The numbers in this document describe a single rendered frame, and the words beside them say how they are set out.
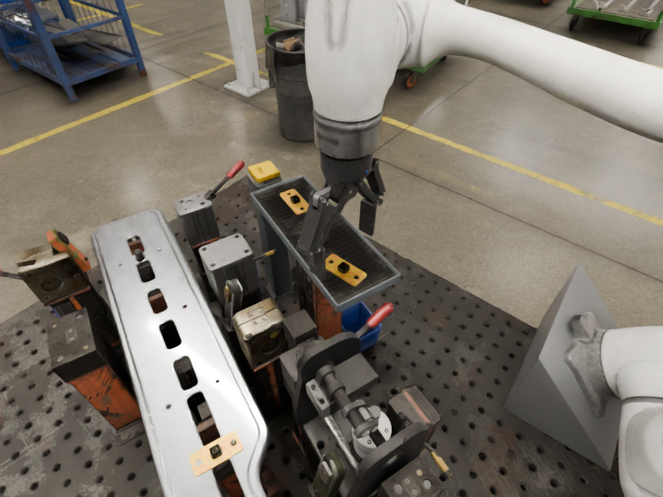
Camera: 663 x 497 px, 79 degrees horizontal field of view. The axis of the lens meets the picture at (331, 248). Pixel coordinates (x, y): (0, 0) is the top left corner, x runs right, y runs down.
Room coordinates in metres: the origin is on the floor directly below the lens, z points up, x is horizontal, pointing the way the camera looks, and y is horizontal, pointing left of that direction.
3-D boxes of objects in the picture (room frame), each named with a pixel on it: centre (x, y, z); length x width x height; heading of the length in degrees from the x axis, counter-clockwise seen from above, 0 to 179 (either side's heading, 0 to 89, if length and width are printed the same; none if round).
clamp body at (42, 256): (0.63, 0.66, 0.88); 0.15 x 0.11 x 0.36; 122
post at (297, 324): (0.42, 0.06, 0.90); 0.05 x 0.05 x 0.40; 32
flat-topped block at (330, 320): (0.60, 0.03, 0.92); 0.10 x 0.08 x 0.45; 32
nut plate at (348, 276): (0.50, -0.02, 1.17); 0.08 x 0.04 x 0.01; 50
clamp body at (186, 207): (0.82, 0.36, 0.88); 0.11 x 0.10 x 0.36; 122
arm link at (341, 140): (0.50, -0.02, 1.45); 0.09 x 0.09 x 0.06
